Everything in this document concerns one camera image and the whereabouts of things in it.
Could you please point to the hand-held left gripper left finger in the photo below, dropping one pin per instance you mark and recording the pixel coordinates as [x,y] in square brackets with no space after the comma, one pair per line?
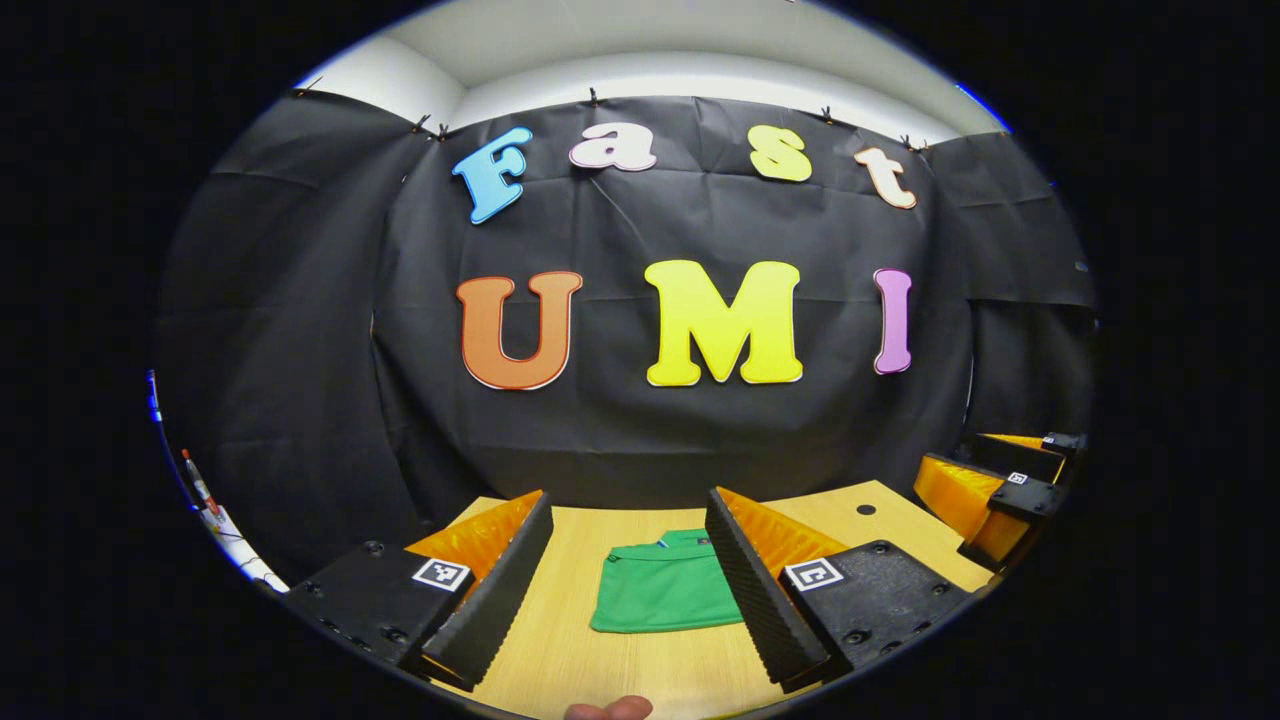
[500,590]

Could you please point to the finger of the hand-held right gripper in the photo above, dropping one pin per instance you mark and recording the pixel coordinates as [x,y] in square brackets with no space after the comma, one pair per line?
[1020,458]
[1030,497]

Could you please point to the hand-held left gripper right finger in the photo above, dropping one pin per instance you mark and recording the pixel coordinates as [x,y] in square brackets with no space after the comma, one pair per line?
[750,595]

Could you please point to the green T-shirt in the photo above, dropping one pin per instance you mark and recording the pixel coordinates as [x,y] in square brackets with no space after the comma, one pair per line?
[660,595]

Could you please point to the black backdrop cloth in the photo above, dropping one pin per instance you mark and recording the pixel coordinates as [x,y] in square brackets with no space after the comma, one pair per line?
[620,440]

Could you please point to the red and white pen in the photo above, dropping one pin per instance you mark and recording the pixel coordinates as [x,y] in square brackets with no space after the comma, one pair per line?
[198,482]

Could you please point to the row of black cloth clips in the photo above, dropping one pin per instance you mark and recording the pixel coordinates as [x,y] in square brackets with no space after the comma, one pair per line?
[595,98]

